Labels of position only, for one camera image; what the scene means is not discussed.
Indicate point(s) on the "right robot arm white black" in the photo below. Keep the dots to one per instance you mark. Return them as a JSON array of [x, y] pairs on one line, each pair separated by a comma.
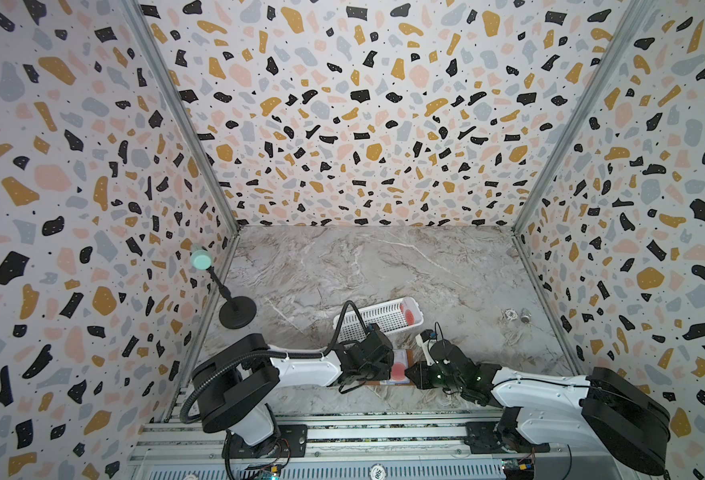
[[600, 411]]

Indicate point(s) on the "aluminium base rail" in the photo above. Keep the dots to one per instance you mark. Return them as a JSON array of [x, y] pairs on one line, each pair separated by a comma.
[[376, 446]]

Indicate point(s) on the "brown leather card holder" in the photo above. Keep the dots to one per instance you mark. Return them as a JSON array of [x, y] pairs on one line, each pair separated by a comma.
[[387, 382]]

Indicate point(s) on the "black stand with green ball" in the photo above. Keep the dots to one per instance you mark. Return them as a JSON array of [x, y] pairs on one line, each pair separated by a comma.
[[236, 312]]

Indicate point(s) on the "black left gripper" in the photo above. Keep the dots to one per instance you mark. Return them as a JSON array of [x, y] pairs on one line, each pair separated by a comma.
[[388, 362]]

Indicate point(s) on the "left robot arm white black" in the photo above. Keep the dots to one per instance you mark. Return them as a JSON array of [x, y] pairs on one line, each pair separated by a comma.
[[229, 390]]

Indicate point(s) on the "aluminium corner post left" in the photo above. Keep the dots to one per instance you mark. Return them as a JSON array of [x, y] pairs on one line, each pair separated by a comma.
[[141, 31]]

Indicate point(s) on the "aluminium corner post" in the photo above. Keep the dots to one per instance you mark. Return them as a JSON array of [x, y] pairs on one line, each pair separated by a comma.
[[141, 31], [628, 26]]

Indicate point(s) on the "white plastic slotted basket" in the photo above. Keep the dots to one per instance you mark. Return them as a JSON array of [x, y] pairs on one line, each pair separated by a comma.
[[356, 322]]

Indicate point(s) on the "aluminium corner post right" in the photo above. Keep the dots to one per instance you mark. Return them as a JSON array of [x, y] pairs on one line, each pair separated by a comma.
[[628, 26]]

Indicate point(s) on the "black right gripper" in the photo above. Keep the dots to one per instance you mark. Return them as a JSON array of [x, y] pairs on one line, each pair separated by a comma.
[[427, 369]]

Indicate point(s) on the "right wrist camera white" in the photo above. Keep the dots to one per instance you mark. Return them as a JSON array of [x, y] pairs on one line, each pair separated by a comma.
[[426, 340]]

